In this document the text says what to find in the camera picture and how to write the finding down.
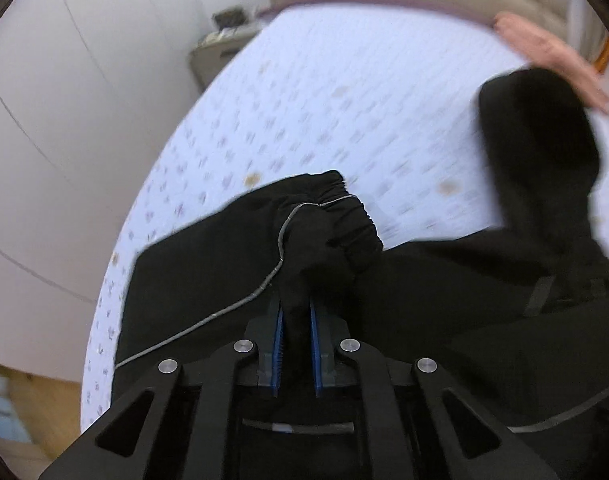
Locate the brown patterned bag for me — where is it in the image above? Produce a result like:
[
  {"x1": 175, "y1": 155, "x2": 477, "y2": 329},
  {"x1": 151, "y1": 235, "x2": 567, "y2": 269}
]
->
[{"x1": 212, "y1": 6, "x2": 249, "y2": 30}]

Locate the black hooded jacket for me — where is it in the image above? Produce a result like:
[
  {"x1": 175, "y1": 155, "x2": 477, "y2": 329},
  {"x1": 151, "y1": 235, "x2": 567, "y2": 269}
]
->
[{"x1": 111, "y1": 68, "x2": 609, "y2": 479}]

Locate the white wardrobe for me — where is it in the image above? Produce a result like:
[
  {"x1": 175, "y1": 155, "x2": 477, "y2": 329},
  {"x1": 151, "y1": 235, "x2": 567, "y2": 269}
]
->
[{"x1": 0, "y1": 0, "x2": 207, "y2": 382}]

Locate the beige bedside table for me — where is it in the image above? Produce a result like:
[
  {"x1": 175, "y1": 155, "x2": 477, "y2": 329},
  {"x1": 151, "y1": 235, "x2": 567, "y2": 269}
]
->
[{"x1": 190, "y1": 23, "x2": 262, "y2": 90}]

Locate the bed with floral quilt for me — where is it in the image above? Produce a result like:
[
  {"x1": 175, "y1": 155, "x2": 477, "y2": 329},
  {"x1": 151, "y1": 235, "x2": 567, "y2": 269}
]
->
[{"x1": 78, "y1": 1, "x2": 609, "y2": 434}]

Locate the beige and orange curtain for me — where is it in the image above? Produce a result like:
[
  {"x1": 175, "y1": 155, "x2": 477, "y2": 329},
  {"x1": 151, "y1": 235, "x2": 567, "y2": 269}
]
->
[{"x1": 579, "y1": 0, "x2": 609, "y2": 75}]

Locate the folded pink blanket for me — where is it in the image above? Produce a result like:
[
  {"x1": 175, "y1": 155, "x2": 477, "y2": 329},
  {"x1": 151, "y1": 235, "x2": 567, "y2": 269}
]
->
[{"x1": 493, "y1": 12, "x2": 609, "y2": 115}]

